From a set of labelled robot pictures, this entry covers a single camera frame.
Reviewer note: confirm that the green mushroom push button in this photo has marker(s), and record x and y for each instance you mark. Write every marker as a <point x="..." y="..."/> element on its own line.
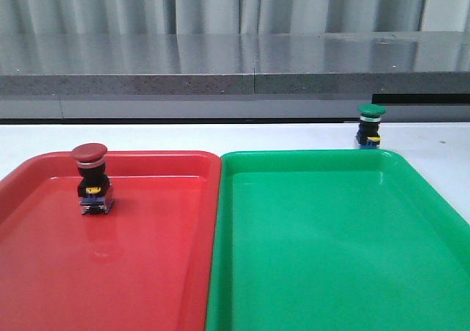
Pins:
<point x="367" y="136"/>

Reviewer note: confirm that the red mushroom push button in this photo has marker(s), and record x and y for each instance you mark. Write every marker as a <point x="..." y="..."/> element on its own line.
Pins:
<point x="95" y="190"/>

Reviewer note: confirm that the green plastic tray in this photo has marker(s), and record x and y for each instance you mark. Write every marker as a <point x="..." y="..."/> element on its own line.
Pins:
<point x="335" y="240"/>

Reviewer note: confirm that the red plastic tray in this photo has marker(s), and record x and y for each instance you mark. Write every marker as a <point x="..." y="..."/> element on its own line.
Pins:
<point x="143" y="266"/>

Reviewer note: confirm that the grey granite counter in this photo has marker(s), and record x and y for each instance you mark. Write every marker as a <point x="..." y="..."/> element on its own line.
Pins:
<point x="233" y="78"/>

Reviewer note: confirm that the grey pleated curtain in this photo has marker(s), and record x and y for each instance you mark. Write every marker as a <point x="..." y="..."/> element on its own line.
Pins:
<point x="232" y="16"/>

